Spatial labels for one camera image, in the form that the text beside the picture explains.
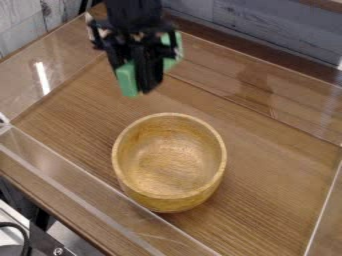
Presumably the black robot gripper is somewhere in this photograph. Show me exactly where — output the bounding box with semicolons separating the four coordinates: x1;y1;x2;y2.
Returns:
84;0;176;94

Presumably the black cable lower left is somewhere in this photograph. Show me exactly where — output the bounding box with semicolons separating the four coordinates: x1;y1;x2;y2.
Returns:
0;221;32;256

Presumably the black metal frame bracket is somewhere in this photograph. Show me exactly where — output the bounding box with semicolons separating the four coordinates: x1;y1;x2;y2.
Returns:
29;229;76;256

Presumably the brown wooden bowl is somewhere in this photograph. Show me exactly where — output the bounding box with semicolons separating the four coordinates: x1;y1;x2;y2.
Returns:
111;113;227;213

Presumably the green rectangular block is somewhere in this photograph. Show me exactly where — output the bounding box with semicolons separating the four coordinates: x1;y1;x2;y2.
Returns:
115;32;183;97

